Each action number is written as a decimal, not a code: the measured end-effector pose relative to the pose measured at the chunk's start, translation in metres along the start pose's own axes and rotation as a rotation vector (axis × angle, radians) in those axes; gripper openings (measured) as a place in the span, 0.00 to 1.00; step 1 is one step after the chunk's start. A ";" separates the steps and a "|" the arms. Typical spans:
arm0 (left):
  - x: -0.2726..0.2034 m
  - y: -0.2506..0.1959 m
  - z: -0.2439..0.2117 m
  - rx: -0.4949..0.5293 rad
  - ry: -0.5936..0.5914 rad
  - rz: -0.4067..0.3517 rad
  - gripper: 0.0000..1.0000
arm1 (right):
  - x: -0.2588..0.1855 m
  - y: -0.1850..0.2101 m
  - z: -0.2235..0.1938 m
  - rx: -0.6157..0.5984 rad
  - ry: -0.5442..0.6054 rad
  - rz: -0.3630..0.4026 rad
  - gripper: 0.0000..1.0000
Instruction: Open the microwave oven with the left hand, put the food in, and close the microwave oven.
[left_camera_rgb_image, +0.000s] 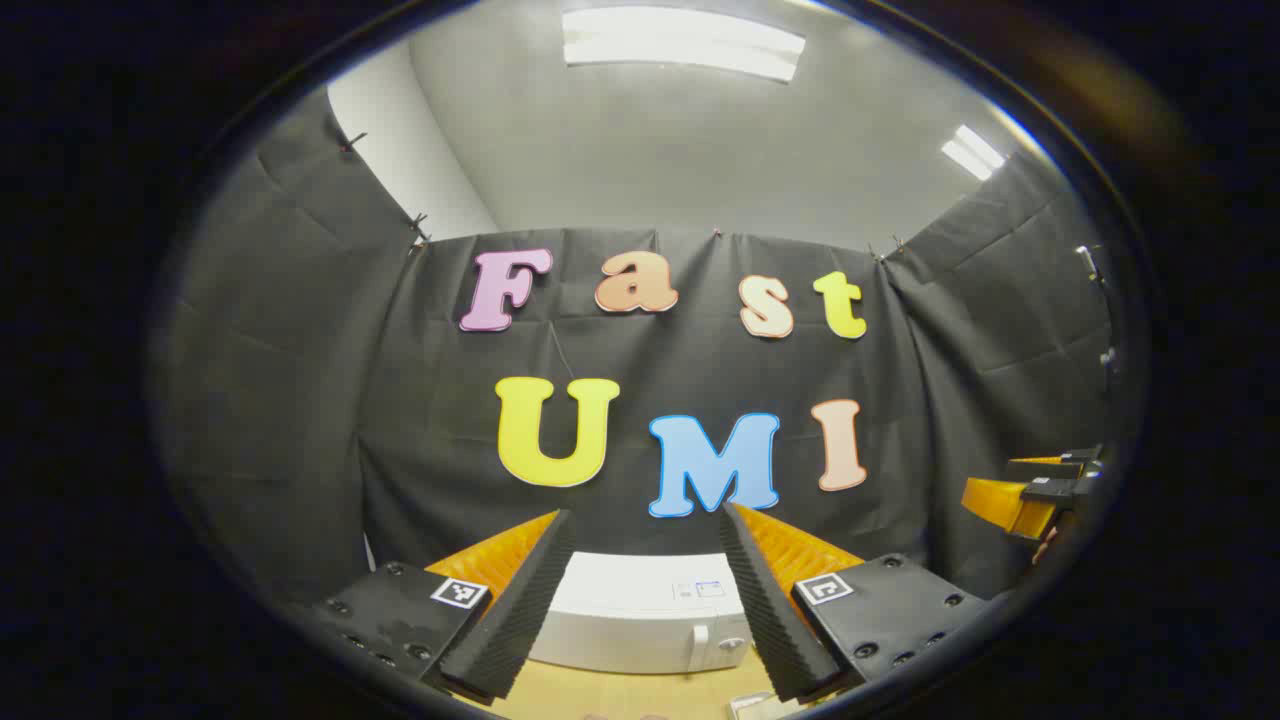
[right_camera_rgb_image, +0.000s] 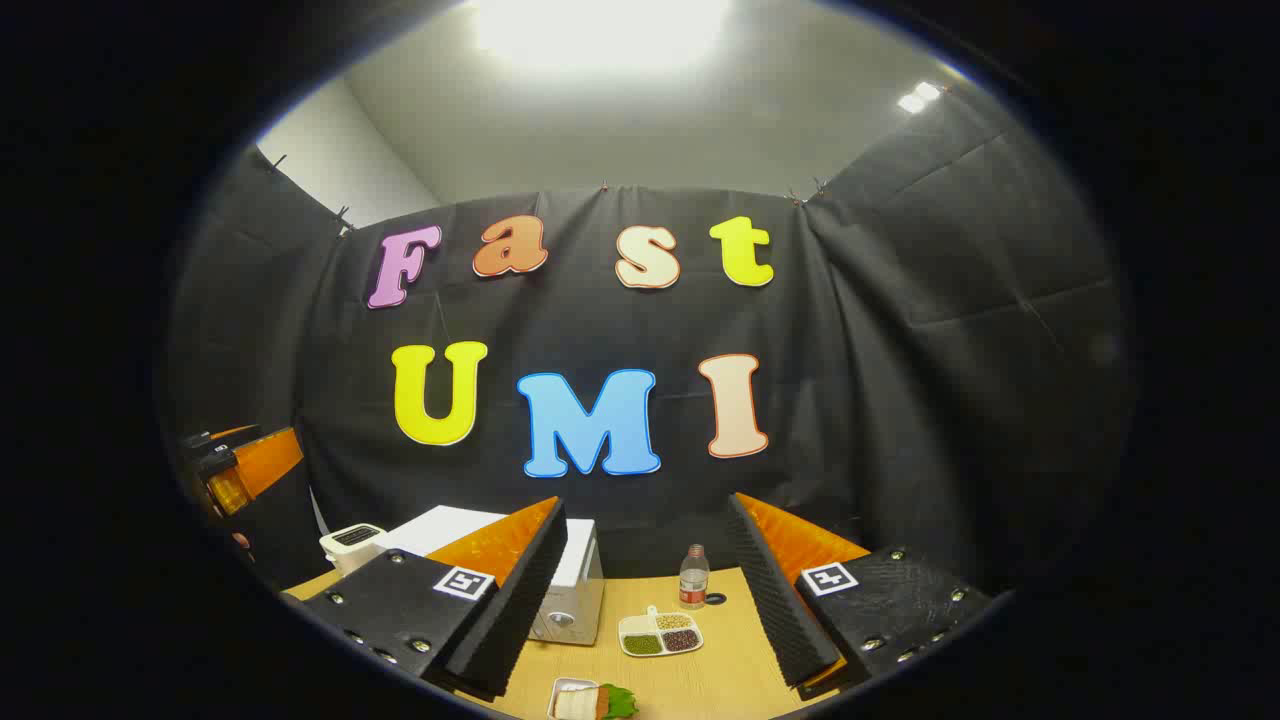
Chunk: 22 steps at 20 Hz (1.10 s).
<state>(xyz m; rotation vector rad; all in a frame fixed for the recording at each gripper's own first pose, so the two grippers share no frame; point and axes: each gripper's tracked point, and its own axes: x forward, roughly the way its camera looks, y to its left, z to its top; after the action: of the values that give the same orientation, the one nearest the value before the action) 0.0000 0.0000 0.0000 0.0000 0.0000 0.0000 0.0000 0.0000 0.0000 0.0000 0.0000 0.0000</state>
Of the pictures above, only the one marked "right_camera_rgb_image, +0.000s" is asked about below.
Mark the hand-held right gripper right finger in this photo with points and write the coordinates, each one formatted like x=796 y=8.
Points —
x=775 y=600

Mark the large ceiling light panel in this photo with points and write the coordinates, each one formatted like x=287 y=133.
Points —
x=600 y=25

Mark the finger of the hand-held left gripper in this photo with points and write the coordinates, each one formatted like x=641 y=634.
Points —
x=268 y=462

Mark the white toaster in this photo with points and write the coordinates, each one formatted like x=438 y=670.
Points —
x=350 y=545

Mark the black backdrop cloth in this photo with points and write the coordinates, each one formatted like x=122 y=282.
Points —
x=900 y=350

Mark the white divided dish of beans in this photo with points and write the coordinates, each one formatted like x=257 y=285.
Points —
x=660 y=633

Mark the small ceiling light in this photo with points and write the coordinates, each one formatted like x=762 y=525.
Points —
x=918 y=97

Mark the sandwich with lettuce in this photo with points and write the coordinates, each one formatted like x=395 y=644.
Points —
x=595 y=703

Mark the white microwave oven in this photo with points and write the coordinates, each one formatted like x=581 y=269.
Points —
x=445 y=525

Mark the clear plastic bottle red label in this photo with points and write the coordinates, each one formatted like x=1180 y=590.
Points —
x=694 y=580

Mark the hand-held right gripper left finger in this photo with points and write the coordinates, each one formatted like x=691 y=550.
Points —
x=520 y=590

